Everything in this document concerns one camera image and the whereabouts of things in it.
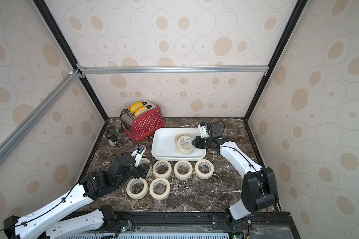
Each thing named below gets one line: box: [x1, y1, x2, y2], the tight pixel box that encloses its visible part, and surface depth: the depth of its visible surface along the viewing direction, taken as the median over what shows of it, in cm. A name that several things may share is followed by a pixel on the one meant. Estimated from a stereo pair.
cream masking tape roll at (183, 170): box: [173, 160, 193, 181], surface depth 92 cm
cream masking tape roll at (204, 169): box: [194, 158, 215, 180], surface depth 92 cm
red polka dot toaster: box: [121, 100, 166, 142], surface depth 102 cm
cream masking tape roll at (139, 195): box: [126, 177, 149, 200], surface depth 83 cm
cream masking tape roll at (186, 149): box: [174, 133, 196, 155], surface depth 85 cm
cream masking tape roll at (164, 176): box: [152, 159, 173, 179], surface depth 89 cm
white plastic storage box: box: [151, 127, 207, 162], surface depth 105 cm
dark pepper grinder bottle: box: [108, 135, 119, 147], surface depth 98 cm
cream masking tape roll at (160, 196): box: [149, 177, 171, 201], surface depth 83 cm
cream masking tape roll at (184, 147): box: [174, 133, 189, 151], surface depth 88 cm
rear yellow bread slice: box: [129, 102, 144, 114], surface depth 101 cm
